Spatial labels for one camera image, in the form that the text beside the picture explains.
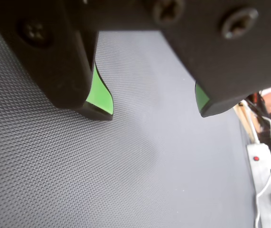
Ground white power strip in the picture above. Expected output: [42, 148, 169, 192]
[246, 143, 271, 228]

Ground grey textured mat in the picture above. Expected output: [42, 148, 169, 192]
[0, 14, 257, 228]

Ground black cable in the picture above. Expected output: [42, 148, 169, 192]
[245, 92, 271, 137]

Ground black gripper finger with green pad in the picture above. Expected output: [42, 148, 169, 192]
[0, 0, 114, 121]
[149, 0, 271, 118]

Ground light wooden strip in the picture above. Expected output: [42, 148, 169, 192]
[234, 102, 261, 145]

